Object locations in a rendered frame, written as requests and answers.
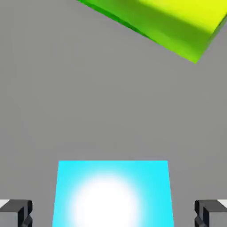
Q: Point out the small cyan cube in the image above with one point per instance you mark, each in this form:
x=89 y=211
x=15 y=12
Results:
x=113 y=195

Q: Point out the large green box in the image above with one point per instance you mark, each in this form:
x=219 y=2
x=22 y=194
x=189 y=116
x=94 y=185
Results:
x=168 y=23

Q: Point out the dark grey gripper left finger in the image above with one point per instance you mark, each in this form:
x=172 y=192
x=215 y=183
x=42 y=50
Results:
x=12 y=212

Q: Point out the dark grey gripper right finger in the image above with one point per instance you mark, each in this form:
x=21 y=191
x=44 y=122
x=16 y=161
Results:
x=212 y=212

